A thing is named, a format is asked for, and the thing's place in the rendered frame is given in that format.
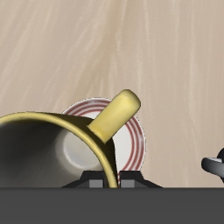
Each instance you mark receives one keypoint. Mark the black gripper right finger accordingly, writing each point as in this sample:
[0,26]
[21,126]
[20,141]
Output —
[131,177]

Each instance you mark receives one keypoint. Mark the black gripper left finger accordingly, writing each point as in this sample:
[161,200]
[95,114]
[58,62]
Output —
[93,178]

